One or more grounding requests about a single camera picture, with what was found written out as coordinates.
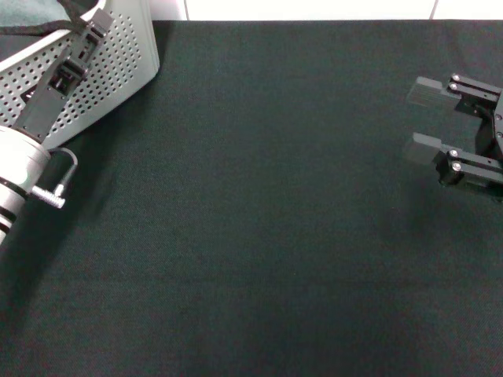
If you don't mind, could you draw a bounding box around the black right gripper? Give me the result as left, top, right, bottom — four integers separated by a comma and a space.
402, 73, 503, 203

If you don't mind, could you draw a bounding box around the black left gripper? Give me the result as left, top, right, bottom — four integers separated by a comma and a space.
13, 8, 116, 145

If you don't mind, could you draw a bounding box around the grey perforated storage box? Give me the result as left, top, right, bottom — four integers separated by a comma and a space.
0, 0, 160, 152

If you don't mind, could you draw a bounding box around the black tablecloth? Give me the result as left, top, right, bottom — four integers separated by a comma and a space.
0, 19, 503, 377

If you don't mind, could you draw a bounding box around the left gripper cable with plug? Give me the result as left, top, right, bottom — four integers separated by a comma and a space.
30, 147, 79, 210

